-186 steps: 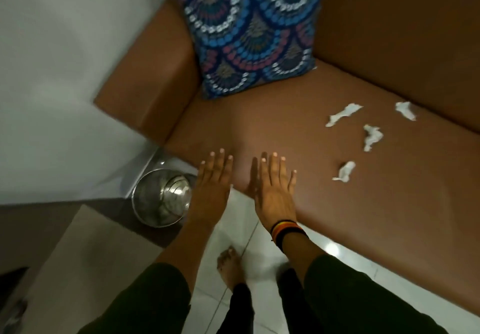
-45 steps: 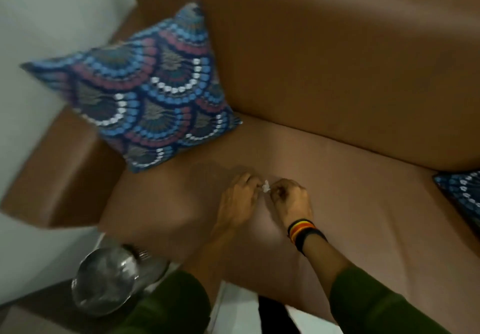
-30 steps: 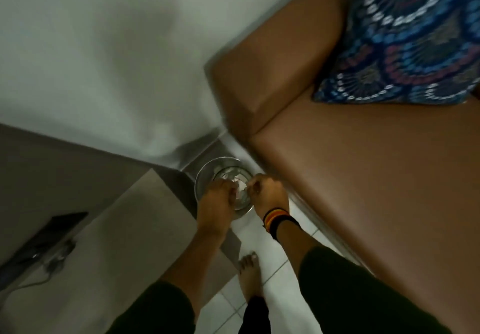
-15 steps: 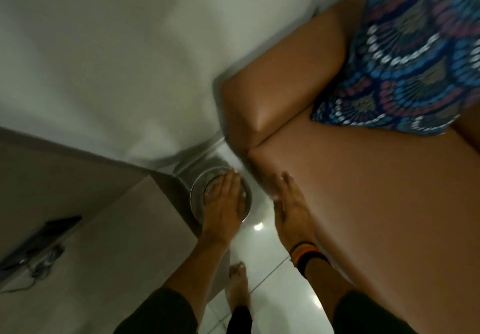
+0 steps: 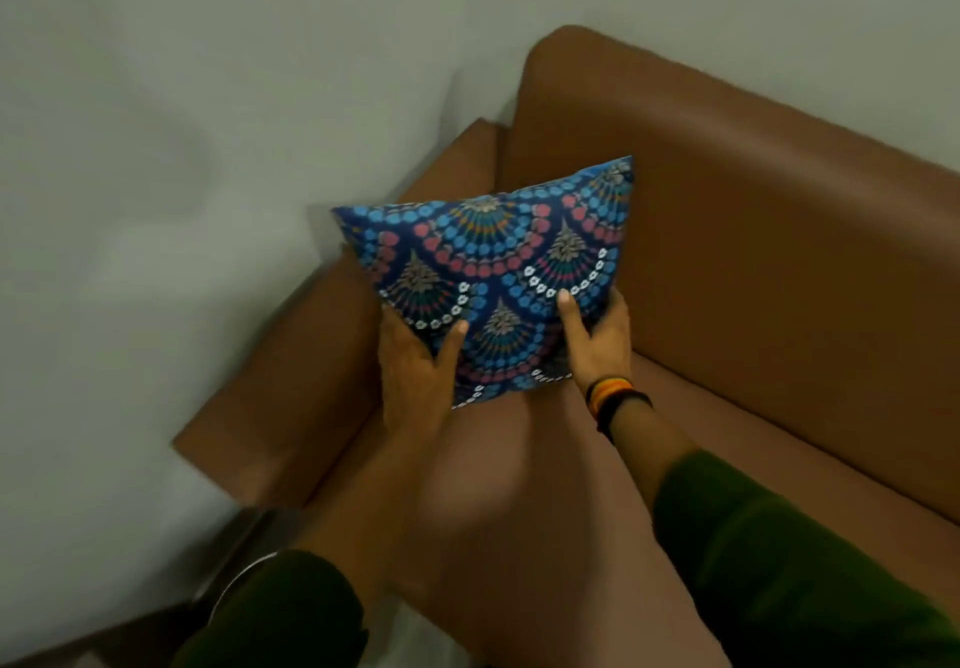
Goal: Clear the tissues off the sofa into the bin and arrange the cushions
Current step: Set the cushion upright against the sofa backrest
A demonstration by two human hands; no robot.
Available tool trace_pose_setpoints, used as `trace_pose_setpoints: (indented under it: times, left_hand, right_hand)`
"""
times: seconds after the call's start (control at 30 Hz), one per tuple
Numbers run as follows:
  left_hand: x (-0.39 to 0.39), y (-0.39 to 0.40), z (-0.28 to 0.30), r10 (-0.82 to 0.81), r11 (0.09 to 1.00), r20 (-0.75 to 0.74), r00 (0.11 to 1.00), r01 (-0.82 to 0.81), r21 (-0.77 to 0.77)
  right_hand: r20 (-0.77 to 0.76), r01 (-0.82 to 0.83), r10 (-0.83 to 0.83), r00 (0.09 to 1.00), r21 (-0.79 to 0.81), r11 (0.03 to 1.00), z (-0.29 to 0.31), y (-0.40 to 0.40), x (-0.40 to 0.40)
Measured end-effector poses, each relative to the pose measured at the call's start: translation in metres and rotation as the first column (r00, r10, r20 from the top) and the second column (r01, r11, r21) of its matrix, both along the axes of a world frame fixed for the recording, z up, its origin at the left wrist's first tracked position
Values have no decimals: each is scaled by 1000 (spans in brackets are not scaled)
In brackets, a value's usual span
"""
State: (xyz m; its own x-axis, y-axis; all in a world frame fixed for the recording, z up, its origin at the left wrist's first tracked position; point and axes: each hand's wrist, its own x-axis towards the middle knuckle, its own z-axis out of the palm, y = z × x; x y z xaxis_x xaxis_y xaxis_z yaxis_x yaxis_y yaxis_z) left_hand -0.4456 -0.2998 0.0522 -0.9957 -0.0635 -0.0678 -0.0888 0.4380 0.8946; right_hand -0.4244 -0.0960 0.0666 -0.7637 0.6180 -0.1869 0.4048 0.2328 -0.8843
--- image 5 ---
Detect person's right hand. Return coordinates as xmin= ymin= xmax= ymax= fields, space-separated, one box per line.
xmin=555 ymin=288 xmax=633 ymax=394

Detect person's left hand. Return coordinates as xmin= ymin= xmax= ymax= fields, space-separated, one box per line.
xmin=377 ymin=303 xmax=471 ymax=442

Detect blue patterned cushion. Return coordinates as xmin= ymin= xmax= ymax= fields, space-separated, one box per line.
xmin=330 ymin=156 xmax=636 ymax=410

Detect person's left forearm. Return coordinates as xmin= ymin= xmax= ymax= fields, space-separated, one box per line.
xmin=171 ymin=420 xmax=456 ymax=668

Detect person's right forearm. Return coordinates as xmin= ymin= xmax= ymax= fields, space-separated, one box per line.
xmin=606 ymin=397 xmax=960 ymax=668

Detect brown leather sofa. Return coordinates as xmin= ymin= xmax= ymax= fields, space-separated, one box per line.
xmin=172 ymin=24 xmax=960 ymax=668

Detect orange and black wristbands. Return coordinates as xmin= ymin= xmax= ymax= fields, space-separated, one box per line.
xmin=584 ymin=375 xmax=654 ymax=444

